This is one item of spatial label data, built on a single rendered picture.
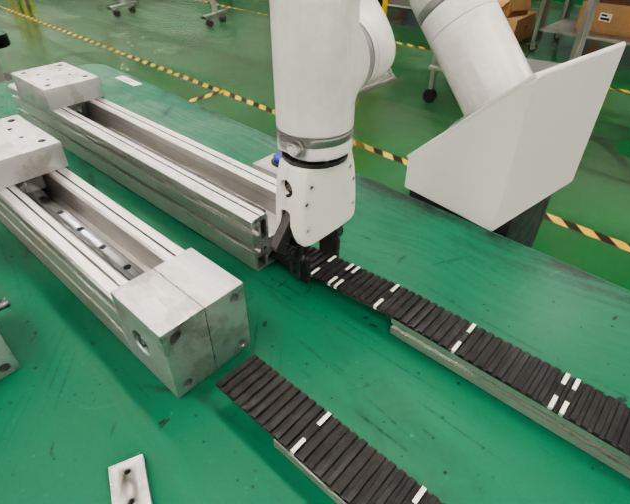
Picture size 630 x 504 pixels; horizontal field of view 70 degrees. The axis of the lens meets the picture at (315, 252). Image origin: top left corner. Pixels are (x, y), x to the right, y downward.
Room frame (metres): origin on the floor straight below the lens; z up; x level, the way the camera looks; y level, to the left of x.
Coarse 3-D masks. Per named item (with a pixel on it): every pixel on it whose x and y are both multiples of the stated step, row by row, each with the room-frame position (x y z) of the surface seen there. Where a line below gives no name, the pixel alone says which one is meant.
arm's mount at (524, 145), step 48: (624, 48) 0.73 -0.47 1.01; (528, 96) 0.58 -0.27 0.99; (576, 96) 0.66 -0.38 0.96; (432, 144) 0.68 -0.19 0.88; (480, 144) 0.61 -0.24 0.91; (528, 144) 0.59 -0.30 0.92; (576, 144) 0.70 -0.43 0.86; (432, 192) 0.67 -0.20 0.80; (480, 192) 0.60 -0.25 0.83; (528, 192) 0.63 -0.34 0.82
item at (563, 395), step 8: (560, 376) 0.28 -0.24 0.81; (568, 376) 0.28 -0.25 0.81; (560, 384) 0.27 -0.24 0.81; (568, 384) 0.27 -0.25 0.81; (576, 384) 0.27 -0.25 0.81; (552, 392) 0.26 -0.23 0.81; (560, 392) 0.26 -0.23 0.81; (568, 392) 0.26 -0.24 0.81; (576, 392) 0.26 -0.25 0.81; (552, 400) 0.25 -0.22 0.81; (560, 400) 0.25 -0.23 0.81; (568, 400) 0.25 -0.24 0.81; (552, 408) 0.24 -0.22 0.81; (560, 408) 0.24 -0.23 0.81; (568, 408) 0.24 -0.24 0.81
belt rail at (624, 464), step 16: (400, 336) 0.36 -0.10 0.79; (416, 336) 0.34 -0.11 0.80; (432, 352) 0.33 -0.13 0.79; (448, 352) 0.32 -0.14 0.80; (448, 368) 0.31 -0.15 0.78; (464, 368) 0.31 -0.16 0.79; (480, 384) 0.29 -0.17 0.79; (496, 384) 0.28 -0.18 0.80; (512, 400) 0.27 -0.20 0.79; (528, 400) 0.26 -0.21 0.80; (528, 416) 0.25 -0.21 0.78; (544, 416) 0.25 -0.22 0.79; (560, 416) 0.24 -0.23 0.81; (560, 432) 0.23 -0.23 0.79; (576, 432) 0.23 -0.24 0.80; (592, 448) 0.22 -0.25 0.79; (608, 448) 0.21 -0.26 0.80; (608, 464) 0.21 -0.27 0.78; (624, 464) 0.20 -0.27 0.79
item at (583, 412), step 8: (584, 384) 0.27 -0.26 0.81; (584, 392) 0.26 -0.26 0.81; (592, 392) 0.26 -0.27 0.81; (600, 392) 0.26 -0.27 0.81; (576, 400) 0.25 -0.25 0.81; (584, 400) 0.25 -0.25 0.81; (592, 400) 0.25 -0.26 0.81; (600, 400) 0.25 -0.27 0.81; (576, 408) 0.24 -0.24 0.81; (584, 408) 0.24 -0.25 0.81; (592, 408) 0.24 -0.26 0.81; (568, 416) 0.24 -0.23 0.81; (576, 416) 0.23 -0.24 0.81; (584, 416) 0.24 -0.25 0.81; (592, 416) 0.23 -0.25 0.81; (576, 424) 0.23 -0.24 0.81; (584, 424) 0.23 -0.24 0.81; (592, 424) 0.23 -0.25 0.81
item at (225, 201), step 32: (64, 128) 0.84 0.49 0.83; (96, 128) 0.77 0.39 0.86; (128, 128) 0.82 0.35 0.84; (160, 128) 0.77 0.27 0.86; (96, 160) 0.77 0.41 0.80; (128, 160) 0.70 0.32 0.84; (160, 160) 0.65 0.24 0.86; (192, 160) 0.68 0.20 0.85; (224, 160) 0.65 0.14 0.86; (160, 192) 0.64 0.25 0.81; (192, 192) 0.56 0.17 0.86; (224, 192) 0.55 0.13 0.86; (256, 192) 0.58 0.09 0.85; (192, 224) 0.57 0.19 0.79; (224, 224) 0.52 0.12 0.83; (256, 224) 0.48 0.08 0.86; (256, 256) 0.48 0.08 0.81
